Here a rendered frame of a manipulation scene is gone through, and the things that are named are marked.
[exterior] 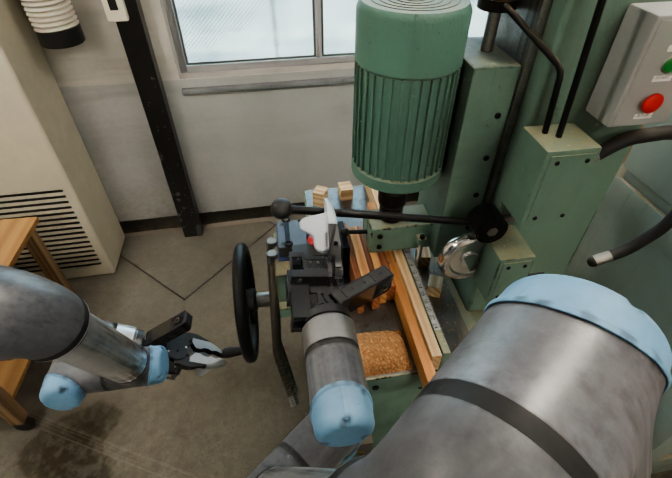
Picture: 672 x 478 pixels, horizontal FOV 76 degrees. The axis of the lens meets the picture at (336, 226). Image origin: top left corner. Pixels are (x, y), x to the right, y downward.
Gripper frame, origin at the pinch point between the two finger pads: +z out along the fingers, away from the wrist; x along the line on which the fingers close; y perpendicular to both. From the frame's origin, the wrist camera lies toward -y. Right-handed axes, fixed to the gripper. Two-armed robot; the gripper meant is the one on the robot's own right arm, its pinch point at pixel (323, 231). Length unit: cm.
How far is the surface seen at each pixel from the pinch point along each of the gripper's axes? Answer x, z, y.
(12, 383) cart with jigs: 113, 38, 93
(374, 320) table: 20.8, -4.6, -13.4
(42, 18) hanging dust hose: 10, 119, 83
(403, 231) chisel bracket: 7.7, 8.7, -19.9
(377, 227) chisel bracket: 7.4, 9.4, -14.1
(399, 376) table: 20.6, -17.5, -15.3
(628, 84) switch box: -33, -4, -39
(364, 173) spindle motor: -7.2, 8.0, -7.7
